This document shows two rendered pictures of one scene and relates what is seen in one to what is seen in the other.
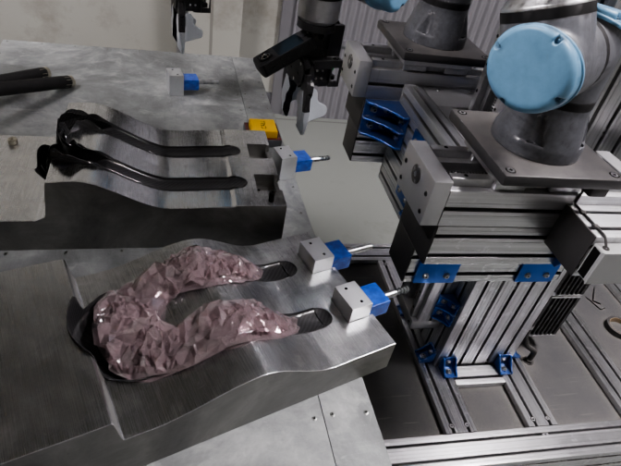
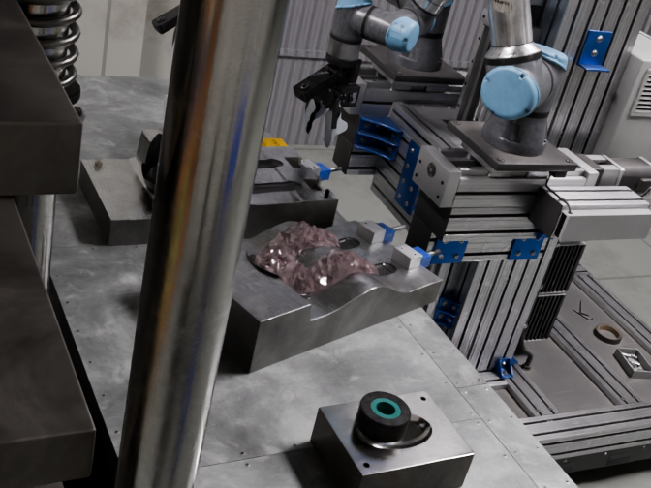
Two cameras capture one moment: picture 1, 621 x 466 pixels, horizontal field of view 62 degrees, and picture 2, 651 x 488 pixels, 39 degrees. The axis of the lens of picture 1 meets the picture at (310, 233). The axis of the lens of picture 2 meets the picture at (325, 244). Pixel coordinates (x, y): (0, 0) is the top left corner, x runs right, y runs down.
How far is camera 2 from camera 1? 119 cm
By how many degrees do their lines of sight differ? 14
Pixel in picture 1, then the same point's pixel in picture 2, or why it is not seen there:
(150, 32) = not seen: hidden behind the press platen
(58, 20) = not seen: outside the picture
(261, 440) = (373, 337)
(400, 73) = (389, 92)
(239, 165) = (289, 173)
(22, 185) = (133, 195)
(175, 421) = (333, 313)
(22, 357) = (241, 279)
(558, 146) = (529, 142)
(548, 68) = (518, 92)
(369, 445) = (438, 338)
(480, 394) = not seen: hidden behind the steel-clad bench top
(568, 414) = (569, 407)
